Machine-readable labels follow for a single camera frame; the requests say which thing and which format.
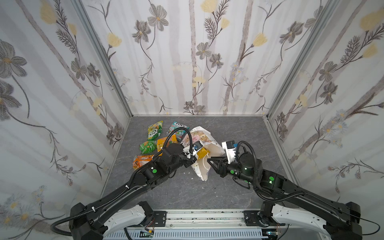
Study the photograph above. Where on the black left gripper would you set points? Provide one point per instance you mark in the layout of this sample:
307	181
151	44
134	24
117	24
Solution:
189	157

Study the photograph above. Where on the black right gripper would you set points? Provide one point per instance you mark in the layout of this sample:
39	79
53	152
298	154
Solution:
221	167

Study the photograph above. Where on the yellow lemon snack packet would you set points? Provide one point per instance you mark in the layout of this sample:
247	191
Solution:
202	153

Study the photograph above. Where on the patterned white paper bag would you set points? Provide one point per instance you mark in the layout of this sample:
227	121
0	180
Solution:
211	148

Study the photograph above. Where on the orange snack packet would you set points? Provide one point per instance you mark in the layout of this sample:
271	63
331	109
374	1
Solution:
160	142

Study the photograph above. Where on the green corn chips bag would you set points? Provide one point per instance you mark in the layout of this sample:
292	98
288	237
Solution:
148	147

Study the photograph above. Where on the green yellow Fox's candy bag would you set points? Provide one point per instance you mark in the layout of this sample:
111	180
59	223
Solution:
155	130

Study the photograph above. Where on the orange rainbow candy packet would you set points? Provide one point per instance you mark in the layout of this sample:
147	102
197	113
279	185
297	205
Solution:
141	160

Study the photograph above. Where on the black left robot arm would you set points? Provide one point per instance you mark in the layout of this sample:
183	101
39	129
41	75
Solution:
89	222

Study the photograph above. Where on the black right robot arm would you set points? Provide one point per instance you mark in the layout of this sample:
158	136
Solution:
283	201

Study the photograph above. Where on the aluminium mounting rail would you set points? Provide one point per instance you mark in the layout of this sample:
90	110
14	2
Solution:
194	219

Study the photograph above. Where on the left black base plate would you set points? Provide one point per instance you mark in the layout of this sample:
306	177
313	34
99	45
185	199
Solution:
159	219

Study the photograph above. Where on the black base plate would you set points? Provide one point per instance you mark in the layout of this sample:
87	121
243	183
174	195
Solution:
159	219
259	219

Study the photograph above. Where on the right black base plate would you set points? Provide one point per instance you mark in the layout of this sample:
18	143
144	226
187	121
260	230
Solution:
259	219

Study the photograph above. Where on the white slotted cable duct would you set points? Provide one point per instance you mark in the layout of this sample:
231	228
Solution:
202	234

